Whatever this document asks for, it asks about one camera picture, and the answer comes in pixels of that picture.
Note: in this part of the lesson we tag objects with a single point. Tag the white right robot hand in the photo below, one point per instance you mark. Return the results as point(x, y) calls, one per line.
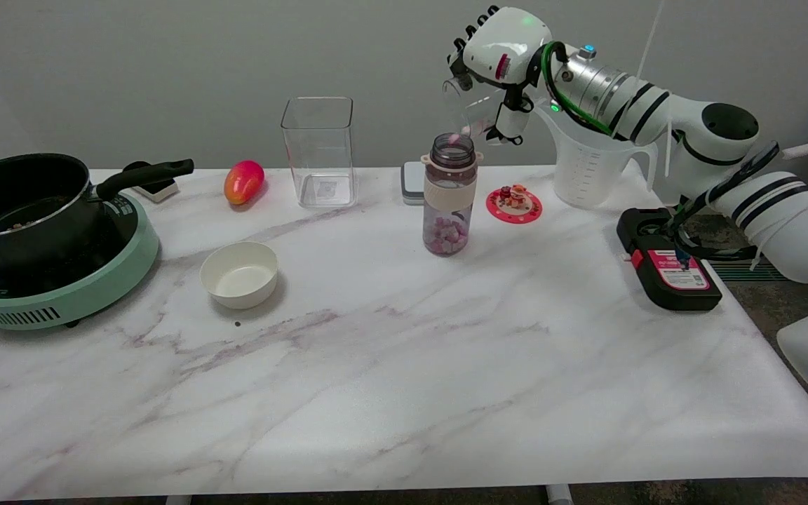
point(506, 42)

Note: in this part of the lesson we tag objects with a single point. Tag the small clear measuring cup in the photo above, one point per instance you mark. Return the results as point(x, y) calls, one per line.
point(474, 109)

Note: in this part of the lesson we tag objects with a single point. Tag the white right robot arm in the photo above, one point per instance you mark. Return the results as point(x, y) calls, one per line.
point(726, 133)

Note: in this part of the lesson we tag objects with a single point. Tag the large translucent measuring jug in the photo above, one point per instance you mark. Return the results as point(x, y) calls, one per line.
point(590, 172)

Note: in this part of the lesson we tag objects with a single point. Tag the clear bottle with beige sleeve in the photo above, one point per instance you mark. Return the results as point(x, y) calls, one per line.
point(450, 203)

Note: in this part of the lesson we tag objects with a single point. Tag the red coaster with figurines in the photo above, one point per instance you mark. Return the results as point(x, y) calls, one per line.
point(513, 205)

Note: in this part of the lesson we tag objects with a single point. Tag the grey white kitchen scale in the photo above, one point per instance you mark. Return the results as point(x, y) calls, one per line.
point(413, 182)

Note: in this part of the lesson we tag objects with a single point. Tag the clear square plastic container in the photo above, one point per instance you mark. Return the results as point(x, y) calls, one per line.
point(320, 158)

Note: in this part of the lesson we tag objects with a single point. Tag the black box with red label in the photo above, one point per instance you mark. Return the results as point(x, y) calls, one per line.
point(663, 284)

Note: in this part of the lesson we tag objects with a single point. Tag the red yellow mango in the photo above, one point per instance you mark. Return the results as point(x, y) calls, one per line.
point(243, 182)

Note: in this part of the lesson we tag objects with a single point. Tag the floor vent grille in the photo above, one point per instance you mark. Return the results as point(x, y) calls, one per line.
point(755, 273)

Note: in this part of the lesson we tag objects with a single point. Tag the white bowl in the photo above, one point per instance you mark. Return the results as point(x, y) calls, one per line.
point(239, 275)

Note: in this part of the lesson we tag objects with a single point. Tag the small black white gadget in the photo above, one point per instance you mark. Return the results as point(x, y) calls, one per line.
point(158, 189)

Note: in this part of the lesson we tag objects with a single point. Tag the green induction cooker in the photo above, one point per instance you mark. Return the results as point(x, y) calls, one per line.
point(95, 284)

